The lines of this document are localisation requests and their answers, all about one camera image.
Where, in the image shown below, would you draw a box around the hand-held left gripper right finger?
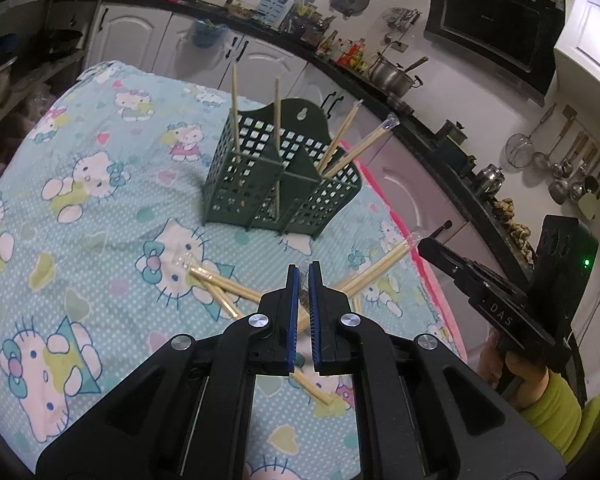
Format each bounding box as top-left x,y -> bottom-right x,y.
307,260 -> 566,480

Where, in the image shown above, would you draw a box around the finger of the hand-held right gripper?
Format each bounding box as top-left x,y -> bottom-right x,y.
419,237 -> 528,297
420,245 -> 523,307

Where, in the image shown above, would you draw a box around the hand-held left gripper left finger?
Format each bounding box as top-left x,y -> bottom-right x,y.
35,265 -> 301,480

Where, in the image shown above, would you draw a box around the bamboo chopstick pair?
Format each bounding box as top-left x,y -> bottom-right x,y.
322,114 -> 400,181
298,260 -> 315,341
315,101 -> 363,173

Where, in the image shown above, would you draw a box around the pile of chopsticks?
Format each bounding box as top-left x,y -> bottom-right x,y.
177,231 -> 423,407

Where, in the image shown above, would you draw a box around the green plastic utensil holder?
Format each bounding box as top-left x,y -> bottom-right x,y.
202,99 -> 365,237

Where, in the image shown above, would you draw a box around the hanging steel utensils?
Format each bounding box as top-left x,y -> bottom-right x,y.
385,7 -> 421,43

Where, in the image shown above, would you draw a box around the person's right hand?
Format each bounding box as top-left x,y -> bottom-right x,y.
477,330 -> 548,411

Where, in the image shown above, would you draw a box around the pile of ginger roots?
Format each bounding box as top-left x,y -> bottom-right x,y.
492,197 -> 536,266

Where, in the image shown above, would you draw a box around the steel ladle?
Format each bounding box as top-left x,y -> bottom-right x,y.
547,132 -> 591,206
570,145 -> 600,201
530,119 -> 578,171

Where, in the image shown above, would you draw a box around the dark blue kettle pot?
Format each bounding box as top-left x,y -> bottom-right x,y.
435,119 -> 477,177

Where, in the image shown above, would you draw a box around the steel skimmer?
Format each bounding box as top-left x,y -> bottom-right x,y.
505,105 -> 556,168

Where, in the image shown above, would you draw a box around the steel cooking pot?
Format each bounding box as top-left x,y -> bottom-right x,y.
369,52 -> 430,98

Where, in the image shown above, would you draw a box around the row of condiment bottles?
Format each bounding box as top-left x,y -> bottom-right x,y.
300,0 -> 368,73

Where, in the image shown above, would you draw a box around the black range hood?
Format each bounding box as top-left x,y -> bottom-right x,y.
424,0 -> 567,107

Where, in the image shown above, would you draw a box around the white upper cabinet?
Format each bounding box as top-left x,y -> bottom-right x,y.
552,0 -> 600,106

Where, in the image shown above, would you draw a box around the cartoon cat printed blanket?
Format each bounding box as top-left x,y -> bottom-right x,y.
0,60 -> 468,480

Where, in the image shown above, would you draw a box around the blue hanging basket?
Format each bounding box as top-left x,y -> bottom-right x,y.
192,19 -> 227,50

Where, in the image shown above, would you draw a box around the blue knife holder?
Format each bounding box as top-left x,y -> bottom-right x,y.
257,0 -> 296,26

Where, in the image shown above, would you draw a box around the black wok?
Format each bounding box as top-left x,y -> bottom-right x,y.
45,27 -> 83,56

